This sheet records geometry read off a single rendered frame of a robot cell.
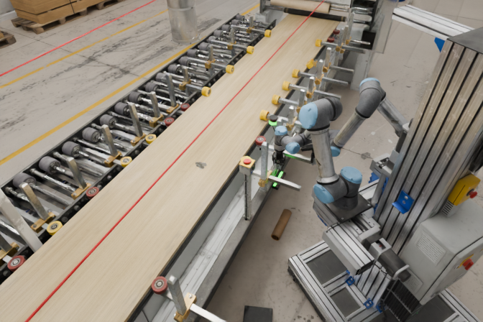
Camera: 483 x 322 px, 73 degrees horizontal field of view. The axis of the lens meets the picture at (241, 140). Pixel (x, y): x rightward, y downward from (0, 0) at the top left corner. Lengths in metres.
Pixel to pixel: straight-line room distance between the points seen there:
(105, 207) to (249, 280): 1.27
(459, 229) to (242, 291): 1.62
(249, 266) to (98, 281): 1.32
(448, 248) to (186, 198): 1.42
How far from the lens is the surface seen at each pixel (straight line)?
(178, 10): 6.02
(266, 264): 2.90
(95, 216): 2.23
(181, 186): 2.22
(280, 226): 3.00
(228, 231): 2.31
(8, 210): 2.07
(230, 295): 2.78
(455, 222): 1.87
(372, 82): 2.06
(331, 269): 2.70
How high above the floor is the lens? 2.55
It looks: 41 degrees down
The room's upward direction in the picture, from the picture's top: 1 degrees counter-clockwise
